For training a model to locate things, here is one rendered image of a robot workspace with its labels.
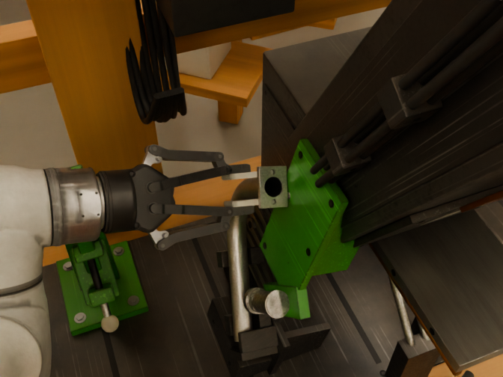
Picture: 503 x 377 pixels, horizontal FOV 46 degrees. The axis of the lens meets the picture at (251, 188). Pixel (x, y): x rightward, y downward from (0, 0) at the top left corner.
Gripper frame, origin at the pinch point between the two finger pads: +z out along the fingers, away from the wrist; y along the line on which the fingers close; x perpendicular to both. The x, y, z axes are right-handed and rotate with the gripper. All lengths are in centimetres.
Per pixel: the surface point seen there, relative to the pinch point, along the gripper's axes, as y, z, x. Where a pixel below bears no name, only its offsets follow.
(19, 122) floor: 34, -11, 214
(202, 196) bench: -1.8, 8.7, 41.8
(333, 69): 16.7, 17.3, 4.1
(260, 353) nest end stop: -24.9, 3.1, 8.0
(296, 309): -16.6, 4.1, -2.3
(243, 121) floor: 26, 80, 170
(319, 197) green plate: -1.5, 4.3, -9.8
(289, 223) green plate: -5.1, 4.4, -1.7
